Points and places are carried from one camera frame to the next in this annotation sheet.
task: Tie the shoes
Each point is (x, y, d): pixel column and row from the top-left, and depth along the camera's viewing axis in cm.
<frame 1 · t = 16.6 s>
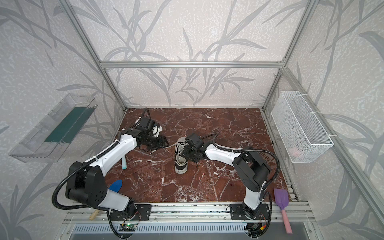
left hand: (167, 140, 85), fingers open
right hand: (182, 151, 88), fingers open
black white canvas sneaker: (181, 163, 85), point 8 cm above the table

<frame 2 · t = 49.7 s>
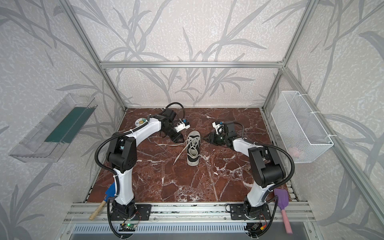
left hand: (183, 134, 94), fingers open
right hand: (205, 134, 92), fingers open
black white canvas sneaker: (193, 143, 96), point 6 cm above the table

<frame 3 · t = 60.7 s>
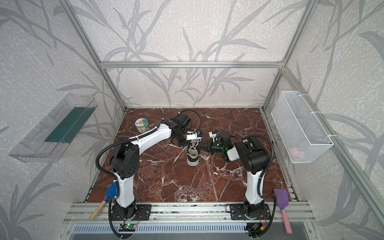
left hand: (190, 136, 92), fingers closed
right hand: (198, 141, 92), fingers closed
the named things where they were.

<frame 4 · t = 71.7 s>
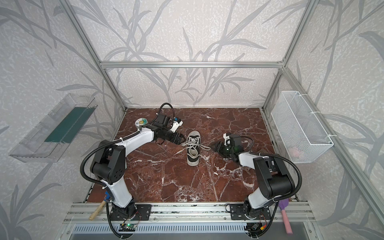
left hand: (182, 133, 93), fingers open
right hand: (213, 143, 93), fingers open
the named things where they were.

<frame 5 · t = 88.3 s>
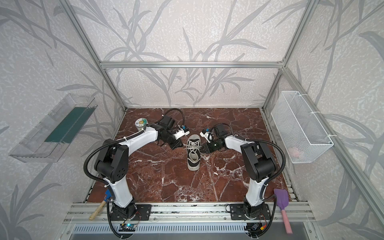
left hand: (183, 140, 91), fingers closed
right hand: (202, 145, 94), fingers closed
the named things where they were.

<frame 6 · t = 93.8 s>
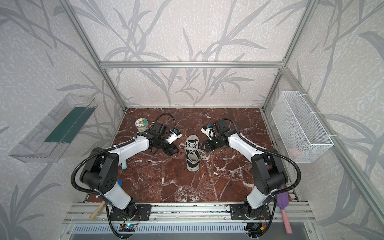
left hand: (177, 143, 91), fingers open
right hand: (204, 142, 89), fingers open
the named things where they were.

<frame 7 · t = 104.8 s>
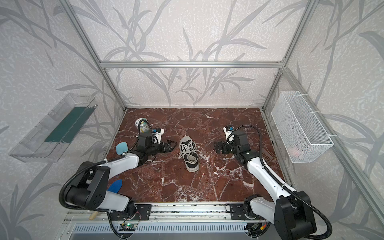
left hand: (173, 140, 89), fingers open
right hand: (221, 137, 85), fingers open
